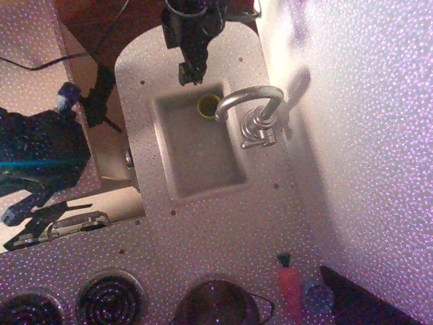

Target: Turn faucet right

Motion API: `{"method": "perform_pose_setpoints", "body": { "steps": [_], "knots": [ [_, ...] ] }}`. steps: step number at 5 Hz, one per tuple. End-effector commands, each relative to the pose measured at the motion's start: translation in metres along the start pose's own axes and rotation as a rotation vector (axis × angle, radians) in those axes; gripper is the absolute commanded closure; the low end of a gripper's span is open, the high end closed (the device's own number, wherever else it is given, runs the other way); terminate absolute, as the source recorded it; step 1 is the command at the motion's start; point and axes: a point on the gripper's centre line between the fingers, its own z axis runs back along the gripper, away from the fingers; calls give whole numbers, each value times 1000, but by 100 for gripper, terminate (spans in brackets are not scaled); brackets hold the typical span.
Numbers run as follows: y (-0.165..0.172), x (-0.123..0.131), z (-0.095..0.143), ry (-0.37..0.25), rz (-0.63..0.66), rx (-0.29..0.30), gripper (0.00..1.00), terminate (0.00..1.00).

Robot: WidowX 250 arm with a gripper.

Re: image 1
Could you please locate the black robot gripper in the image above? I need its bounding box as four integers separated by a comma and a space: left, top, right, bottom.
161, 5, 225, 85

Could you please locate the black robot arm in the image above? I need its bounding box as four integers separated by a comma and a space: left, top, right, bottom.
161, 1, 227, 86

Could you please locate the silver faucet base with lever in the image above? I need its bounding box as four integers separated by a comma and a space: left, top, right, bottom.
240, 106, 277, 149

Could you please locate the silver curved faucet spout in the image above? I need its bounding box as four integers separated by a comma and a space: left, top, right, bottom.
214, 85, 284, 122

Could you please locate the silver round cabinet knob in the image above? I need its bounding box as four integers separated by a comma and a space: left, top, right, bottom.
125, 148, 134, 169

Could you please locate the white toy sink counter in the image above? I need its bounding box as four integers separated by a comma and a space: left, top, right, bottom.
1, 23, 320, 324

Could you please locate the dark round cooking pot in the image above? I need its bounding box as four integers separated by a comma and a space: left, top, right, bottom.
170, 279, 275, 324

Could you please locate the red toy carrot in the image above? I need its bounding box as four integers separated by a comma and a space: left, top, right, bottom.
277, 253, 302, 324

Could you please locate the black coil stove burner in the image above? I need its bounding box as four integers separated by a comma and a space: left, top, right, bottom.
74, 269, 149, 324

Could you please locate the small blue grey cup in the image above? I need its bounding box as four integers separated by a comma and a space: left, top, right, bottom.
302, 280, 334, 315

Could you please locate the dark red box corner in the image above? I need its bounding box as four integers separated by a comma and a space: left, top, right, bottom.
320, 265, 419, 325

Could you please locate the black left stove burner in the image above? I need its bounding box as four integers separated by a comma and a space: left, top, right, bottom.
1, 288, 65, 324

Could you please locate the black cable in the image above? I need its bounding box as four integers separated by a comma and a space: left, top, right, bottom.
0, 0, 130, 72

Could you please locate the silver cabinet door handle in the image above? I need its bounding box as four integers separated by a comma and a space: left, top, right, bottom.
47, 211, 111, 240

